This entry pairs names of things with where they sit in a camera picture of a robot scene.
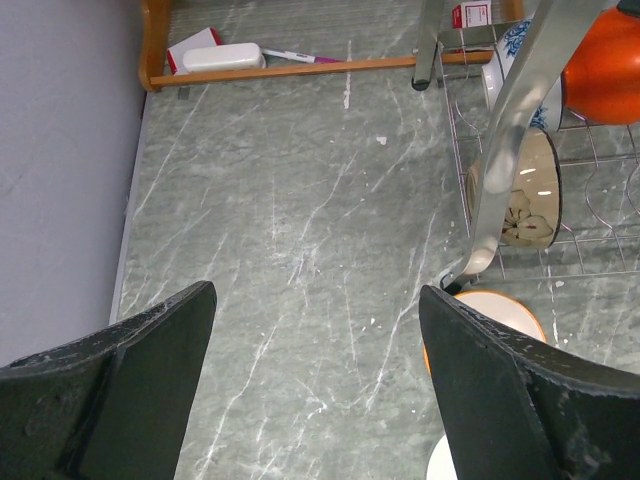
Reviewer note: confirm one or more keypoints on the blue floral bowl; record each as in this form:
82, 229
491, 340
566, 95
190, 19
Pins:
549, 114

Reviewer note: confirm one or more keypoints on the plain white bowl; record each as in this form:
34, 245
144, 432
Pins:
440, 465

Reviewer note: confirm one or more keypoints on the wooden shelf rack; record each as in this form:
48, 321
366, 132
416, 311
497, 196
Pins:
156, 22

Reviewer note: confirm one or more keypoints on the white rectangular case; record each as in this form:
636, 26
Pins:
239, 56

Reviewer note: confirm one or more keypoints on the red white box under rack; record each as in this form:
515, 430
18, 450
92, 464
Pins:
470, 14

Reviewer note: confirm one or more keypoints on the black bowl beige flower exterior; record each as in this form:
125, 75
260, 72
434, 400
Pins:
534, 214

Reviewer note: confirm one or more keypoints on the orange plastic bowl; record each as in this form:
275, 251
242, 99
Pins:
601, 80

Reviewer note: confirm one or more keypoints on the steel dish rack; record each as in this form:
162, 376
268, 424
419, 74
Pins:
575, 210

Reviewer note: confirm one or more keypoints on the red white small box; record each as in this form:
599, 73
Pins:
205, 38

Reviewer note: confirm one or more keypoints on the white pink pen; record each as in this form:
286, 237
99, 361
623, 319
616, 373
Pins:
297, 56

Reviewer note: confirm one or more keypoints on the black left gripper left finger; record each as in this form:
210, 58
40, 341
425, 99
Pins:
111, 405

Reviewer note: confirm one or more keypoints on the white bowl orange rim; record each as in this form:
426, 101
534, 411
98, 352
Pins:
510, 310

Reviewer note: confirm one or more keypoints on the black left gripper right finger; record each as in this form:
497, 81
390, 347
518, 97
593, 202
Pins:
514, 407

